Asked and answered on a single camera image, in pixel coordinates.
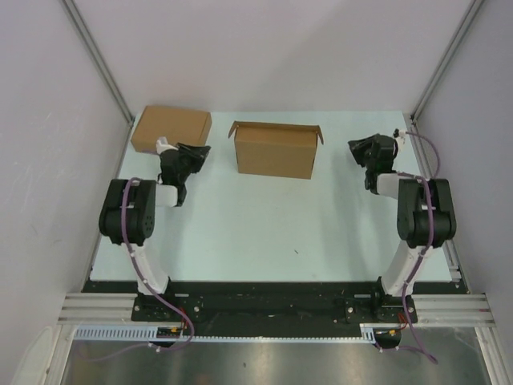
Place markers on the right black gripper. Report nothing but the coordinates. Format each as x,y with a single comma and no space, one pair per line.
357,146

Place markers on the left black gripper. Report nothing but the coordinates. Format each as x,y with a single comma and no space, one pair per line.
195,152

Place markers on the brown cardboard box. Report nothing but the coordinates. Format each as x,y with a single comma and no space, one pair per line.
177,125

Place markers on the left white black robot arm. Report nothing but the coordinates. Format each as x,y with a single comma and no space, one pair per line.
128,214

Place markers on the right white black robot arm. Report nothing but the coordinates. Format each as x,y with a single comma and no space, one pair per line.
425,209

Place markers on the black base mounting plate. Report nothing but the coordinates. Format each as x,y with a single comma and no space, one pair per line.
351,302

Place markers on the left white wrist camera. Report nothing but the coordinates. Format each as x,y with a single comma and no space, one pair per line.
162,145

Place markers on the front aluminium extrusion rail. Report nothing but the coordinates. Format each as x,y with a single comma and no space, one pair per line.
433,310

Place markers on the right aluminium frame post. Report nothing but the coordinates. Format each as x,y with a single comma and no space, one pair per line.
447,57

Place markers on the aluminium frame post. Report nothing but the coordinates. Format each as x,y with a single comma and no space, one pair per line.
447,57
91,47

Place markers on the white slotted cable duct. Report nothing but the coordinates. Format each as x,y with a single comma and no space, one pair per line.
96,333

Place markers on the left aluminium frame post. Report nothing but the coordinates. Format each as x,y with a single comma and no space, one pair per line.
91,47

